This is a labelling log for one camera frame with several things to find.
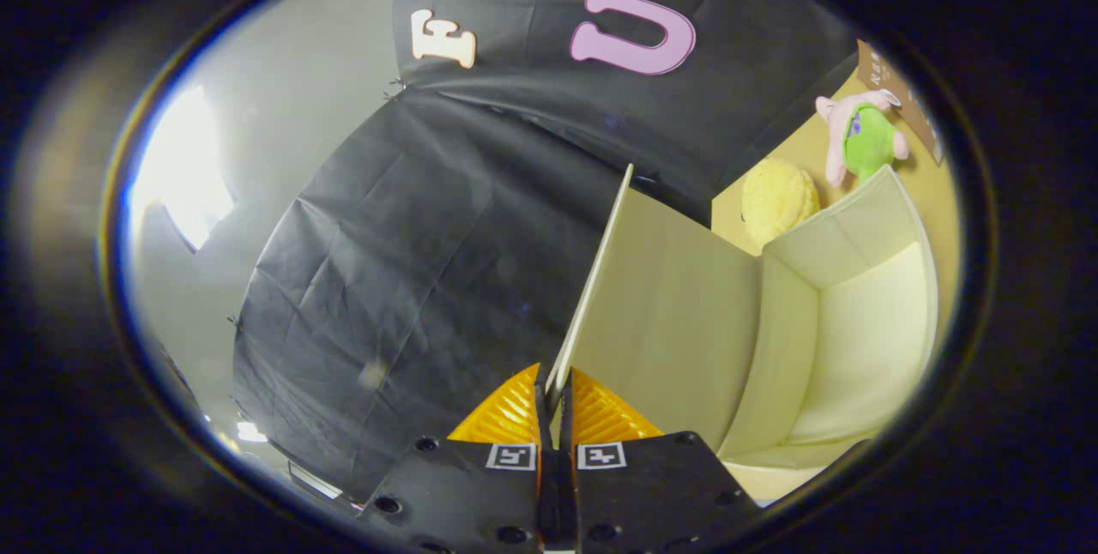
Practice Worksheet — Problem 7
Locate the pink plush toy green outfit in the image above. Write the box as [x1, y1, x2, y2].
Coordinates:
[814, 90, 911, 189]

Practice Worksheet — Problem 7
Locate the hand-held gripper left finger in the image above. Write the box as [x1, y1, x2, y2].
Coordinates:
[356, 363, 551, 554]

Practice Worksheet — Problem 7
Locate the beige fabric storage box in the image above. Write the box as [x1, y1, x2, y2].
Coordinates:
[546, 163, 941, 505]

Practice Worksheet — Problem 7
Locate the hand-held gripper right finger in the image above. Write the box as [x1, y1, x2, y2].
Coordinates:
[558, 365, 761, 554]

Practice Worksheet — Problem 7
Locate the ceiling light panel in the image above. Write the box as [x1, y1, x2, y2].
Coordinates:
[129, 84, 236, 252]

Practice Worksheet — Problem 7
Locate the brown cover book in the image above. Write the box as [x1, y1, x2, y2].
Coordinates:
[855, 39, 945, 166]

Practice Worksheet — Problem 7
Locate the yellow plush toy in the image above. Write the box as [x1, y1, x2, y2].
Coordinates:
[741, 158, 821, 247]

